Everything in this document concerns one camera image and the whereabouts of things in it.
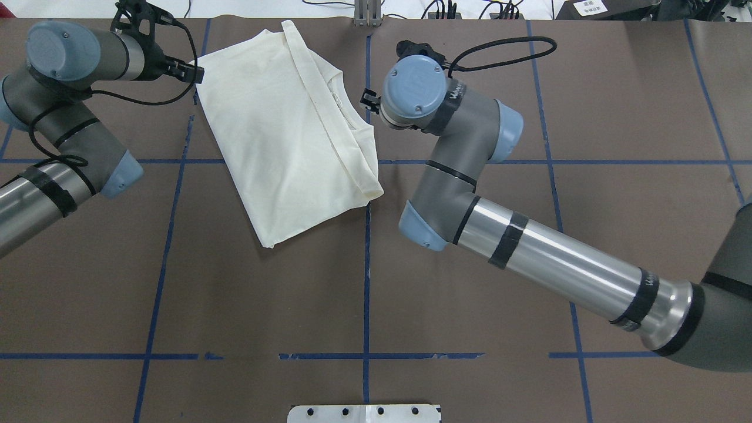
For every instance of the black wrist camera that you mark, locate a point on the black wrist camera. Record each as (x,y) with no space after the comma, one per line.
(139,19)
(406,48)

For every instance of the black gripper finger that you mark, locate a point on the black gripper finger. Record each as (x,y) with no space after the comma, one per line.
(370,101)

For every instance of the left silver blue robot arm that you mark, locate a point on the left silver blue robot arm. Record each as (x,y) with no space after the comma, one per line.
(46,99)

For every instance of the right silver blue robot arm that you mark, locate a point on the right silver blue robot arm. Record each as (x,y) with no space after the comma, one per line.
(704,325)

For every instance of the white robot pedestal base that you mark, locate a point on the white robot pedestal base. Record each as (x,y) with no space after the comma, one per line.
(366,413)

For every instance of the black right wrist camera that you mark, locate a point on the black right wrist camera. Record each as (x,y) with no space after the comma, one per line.
(406,48)

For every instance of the black box with label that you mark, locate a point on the black box with label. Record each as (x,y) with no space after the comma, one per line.
(605,10)

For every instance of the grey aluminium frame post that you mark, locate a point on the grey aluminium frame post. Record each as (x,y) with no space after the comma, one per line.
(368,13)

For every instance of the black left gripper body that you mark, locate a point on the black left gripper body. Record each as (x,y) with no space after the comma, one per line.
(156,60)

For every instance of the cream long-sleeve cat shirt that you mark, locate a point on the cream long-sleeve cat shirt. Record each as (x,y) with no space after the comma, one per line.
(297,150)

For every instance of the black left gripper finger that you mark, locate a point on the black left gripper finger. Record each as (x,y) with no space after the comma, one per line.
(185,72)

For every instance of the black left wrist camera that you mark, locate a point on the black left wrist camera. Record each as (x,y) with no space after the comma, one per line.
(139,19)

